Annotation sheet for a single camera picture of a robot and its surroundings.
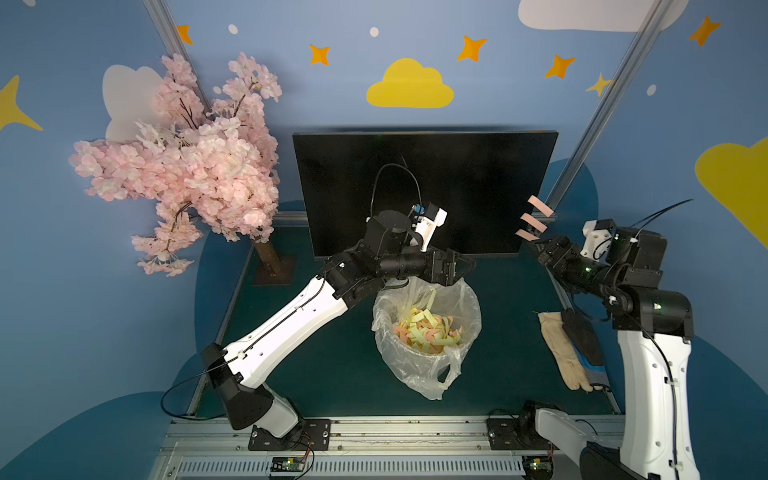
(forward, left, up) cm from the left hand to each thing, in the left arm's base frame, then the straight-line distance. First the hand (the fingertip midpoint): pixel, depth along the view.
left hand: (461, 253), depth 60 cm
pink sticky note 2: (+18, -24, -13) cm, 33 cm away
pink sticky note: (+19, -24, -9) cm, 32 cm away
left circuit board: (-34, +39, -42) cm, 66 cm away
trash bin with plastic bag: (-19, +6, -17) cm, 26 cm away
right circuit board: (-33, -24, -43) cm, 59 cm away
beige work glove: (-4, -39, -41) cm, 57 cm away
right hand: (+4, -19, -3) cm, 19 cm away
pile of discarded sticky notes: (-3, +5, -31) cm, 31 cm away
